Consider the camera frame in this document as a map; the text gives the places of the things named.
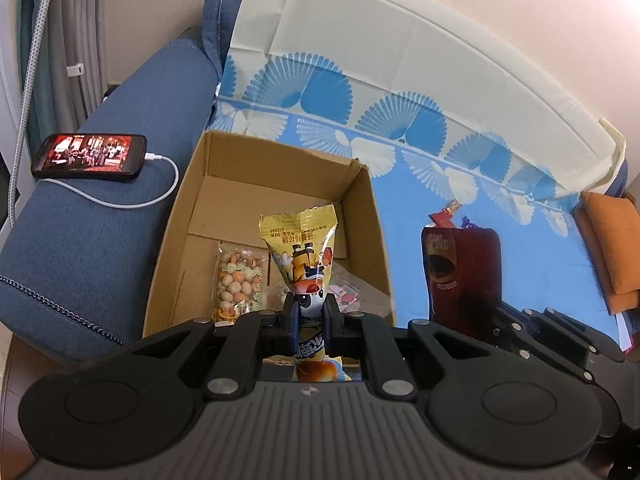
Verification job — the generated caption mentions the clear bag pink candy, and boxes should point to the clear bag pink candy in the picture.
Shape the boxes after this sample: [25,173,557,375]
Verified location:
[329,264,394,318]

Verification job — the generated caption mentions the yellow cow snack bag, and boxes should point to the yellow cow snack bag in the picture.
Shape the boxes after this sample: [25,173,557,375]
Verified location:
[259,205,350,382]

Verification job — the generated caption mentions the dark red snack bag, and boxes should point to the dark red snack bag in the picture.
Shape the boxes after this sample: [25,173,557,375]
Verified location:
[421,226,502,335]

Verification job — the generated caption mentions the red snack packet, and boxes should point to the red snack packet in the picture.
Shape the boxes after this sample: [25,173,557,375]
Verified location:
[430,208,456,229]

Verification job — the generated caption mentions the purple candy wrapper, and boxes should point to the purple candy wrapper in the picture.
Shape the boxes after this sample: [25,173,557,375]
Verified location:
[461,216,478,229]

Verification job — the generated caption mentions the clear bag of peanuts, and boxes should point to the clear bag of peanuts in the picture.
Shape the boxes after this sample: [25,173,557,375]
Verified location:
[212,242,269,326]

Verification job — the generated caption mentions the orange cushion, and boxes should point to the orange cushion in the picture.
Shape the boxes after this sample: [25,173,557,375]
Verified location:
[573,192,639,315]

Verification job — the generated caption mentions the cardboard box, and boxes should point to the cardboard box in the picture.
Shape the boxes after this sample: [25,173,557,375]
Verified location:
[143,130,392,336]

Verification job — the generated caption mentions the small red gold candy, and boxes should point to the small red gold candy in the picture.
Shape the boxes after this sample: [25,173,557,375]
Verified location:
[447,200,461,214]

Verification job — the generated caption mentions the blue sofa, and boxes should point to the blue sofa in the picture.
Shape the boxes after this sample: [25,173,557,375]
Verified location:
[1,0,240,362]

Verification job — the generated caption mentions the blue white fan-pattern cover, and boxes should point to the blue white fan-pattern cover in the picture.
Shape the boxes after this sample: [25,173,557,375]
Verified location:
[202,0,625,336]

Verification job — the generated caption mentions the black smartphone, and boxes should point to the black smartphone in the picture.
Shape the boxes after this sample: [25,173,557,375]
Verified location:
[32,133,148,181]

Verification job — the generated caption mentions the grey curtain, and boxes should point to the grey curtain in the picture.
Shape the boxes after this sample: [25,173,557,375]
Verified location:
[19,0,109,131]

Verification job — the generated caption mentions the white charging cable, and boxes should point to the white charging cable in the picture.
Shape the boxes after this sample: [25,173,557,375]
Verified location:
[41,152,180,210]

